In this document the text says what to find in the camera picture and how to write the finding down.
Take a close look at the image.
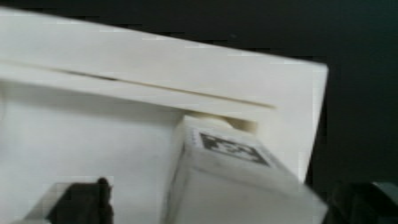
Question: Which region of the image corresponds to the white table leg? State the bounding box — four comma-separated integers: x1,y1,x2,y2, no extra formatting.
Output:
161,113,326,224

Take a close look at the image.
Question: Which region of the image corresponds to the white U-shaped obstacle fence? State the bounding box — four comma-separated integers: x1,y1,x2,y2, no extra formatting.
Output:
0,6,328,177

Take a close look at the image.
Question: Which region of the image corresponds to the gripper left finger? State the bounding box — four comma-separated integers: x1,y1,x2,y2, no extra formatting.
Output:
45,178,113,224

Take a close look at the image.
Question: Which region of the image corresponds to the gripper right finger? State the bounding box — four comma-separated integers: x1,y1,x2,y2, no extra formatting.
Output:
321,182,398,224

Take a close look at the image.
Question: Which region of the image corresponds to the white square tabletop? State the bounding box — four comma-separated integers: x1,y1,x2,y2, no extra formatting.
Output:
0,79,257,224

